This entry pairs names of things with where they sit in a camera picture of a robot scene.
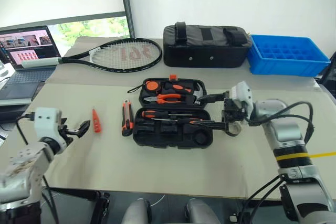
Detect blue plastic divided crate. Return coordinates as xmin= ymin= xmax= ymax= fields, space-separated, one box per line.
xmin=246 ymin=34 xmax=332 ymax=78

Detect orange black utility knife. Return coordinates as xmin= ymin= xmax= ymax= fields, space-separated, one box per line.
xmin=121 ymin=99 xmax=133 ymax=137

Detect black mesh chair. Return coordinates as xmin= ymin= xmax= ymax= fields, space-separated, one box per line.
xmin=313 ymin=50 xmax=336 ymax=100

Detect thin white cable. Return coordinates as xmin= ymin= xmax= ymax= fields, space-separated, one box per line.
xmin=151 ymin=194 xmax=166 ymax=207

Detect silver claw hammer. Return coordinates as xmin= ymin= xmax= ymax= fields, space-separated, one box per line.
xmin=192 ymin=82 xmax=208 ymax=104

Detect grey window frame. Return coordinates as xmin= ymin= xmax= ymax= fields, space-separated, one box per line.
xmin=0 ymin=0 xmax=136 ymax=39

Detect black grey fabric bag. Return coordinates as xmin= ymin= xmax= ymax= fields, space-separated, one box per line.
xmin=162 ymin=21 xmax=253 ymax=68

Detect open laptop computer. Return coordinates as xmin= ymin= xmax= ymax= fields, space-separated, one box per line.
xmin=0 ymin=25 xmax=62 ymax=107

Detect long orange black screwdriver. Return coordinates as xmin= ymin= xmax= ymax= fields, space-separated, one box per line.
xmin=141 ymin=110 xmax=197 ymax=119
xmin=150 ymin=118 xmax=203 ymax=126

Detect rounded silver robot leg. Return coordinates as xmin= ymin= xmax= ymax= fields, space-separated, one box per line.
xmin=184 ymin=198 xmax=222 ymax=224
xmin=123 ymin=198 xmax=153 ymax=224

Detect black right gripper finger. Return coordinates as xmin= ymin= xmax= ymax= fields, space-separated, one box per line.
xmin=196 ymin=91 xmax=231 ymax=104
xmin=193 ymin=120 xmax=225 ymax=131

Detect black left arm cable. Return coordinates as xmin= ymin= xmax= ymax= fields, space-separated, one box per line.
xmin=15 ymin=113 xmax=36 ymax=146

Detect stubby orange black screwdriver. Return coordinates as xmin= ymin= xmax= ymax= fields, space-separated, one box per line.
xmin=164 ymin=83 xmax=193 ymax=94

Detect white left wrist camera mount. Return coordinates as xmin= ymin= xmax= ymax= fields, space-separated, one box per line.
xmin=34 ymin=107 xmax=64 ymax=141

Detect black tennis racket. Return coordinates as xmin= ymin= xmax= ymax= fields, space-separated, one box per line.
xmin=21 ymin=37 xmax=162 ymax=74

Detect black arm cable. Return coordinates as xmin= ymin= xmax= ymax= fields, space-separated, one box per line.
xmin=246 ymin=101 xmax=316 ymax=143
xmin=15 ymin=113 xmax=36 ymax=146

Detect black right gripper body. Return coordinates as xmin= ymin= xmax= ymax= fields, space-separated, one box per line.
xmin=221 ymin=97 xmax=245 ymax=132

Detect black plastic tool case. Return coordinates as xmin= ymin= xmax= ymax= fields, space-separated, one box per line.
xmin=132 ymin=74 xmax=214 ymax=150

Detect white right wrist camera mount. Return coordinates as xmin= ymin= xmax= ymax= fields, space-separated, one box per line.
xmin=230 ymin=81 xmax=255 ymax=125

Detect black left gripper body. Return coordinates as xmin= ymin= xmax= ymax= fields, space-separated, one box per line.
xmin=59 ymin=118 xmax=81 ymax=144

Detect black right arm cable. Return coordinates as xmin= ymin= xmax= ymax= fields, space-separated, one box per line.
xmin=246 ymin=101 xmax=316 ymax=143

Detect black support frame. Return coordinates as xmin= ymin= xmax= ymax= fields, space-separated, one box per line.
xmin=41 ymin=187 xmax=111 ymax=224

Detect yellow tape strip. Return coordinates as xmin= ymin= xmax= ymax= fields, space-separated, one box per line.
xmin=306 ymin=151 xmax=336 ymax=158

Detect orange handled pliers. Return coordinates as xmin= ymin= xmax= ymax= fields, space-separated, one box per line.
xmin=143 ymin=93 xmax=184 ymax=104

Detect dark electrical tape roll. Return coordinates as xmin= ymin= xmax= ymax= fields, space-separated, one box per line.
xmin=226 ymin=122 xmax=242 ymax=138

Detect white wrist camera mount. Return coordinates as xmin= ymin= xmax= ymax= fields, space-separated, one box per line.
xmin=34 ymin=107 xmax=64 ymax=141
xmin=230 ymin=81 xmax=255 ymax=125

